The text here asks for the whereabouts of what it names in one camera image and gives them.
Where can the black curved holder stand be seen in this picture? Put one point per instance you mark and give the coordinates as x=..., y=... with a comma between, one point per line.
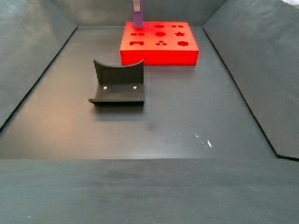
x=120, y=83

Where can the red shape-sorting block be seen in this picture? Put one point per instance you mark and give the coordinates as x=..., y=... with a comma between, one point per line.
x=160, y=44

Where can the purple rectangular peg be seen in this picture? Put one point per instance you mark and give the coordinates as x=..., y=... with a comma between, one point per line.
x=137, y=13

